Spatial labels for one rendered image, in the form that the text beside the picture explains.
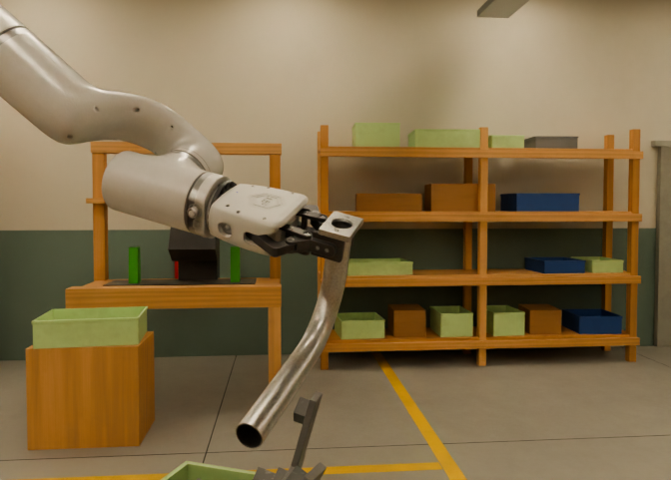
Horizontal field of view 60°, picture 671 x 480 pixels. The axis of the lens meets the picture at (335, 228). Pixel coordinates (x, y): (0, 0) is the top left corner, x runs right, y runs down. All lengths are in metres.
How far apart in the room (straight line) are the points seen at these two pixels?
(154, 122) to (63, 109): 0.12
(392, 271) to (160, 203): 4.67
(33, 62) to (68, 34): 5.50
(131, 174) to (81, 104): 0.10
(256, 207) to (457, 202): 4.83
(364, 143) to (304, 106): 0.87
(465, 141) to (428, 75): 0.94
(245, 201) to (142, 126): 0.21
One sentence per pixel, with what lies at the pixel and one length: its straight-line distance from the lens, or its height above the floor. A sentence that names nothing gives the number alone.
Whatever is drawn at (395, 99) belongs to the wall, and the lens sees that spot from 5.99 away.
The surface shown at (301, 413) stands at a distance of 0.99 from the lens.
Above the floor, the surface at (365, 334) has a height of 0.30.
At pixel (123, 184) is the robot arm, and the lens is 0.80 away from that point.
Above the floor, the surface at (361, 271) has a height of 0.88.
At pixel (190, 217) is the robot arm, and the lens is 0.75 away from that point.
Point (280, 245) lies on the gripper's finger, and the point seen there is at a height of 1.42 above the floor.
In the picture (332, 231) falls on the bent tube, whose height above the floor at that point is 1.44.
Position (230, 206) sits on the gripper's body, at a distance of 0.72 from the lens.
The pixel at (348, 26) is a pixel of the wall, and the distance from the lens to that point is 6.09.
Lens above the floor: 1.47
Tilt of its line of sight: 2 degrees down
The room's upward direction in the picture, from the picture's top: straight up
